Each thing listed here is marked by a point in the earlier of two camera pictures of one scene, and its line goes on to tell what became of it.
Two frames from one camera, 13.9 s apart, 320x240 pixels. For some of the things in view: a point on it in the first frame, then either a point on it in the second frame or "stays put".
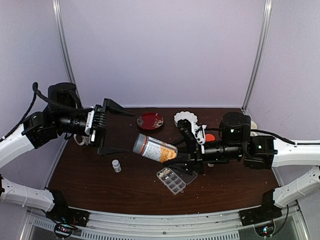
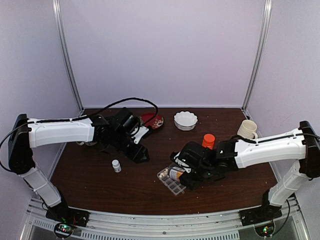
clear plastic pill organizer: x=175 y=180 stays put
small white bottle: x=116 y=165 stays put
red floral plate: x=150 y=120 stays put
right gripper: x=194 y=160 to x=190 y=184
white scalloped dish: x=184 y=115 stays put
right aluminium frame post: x=267 y=9 stays put
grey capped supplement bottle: x=154 y=149 to x=176 y=172
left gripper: x=98 y=137 to x=136 y=155
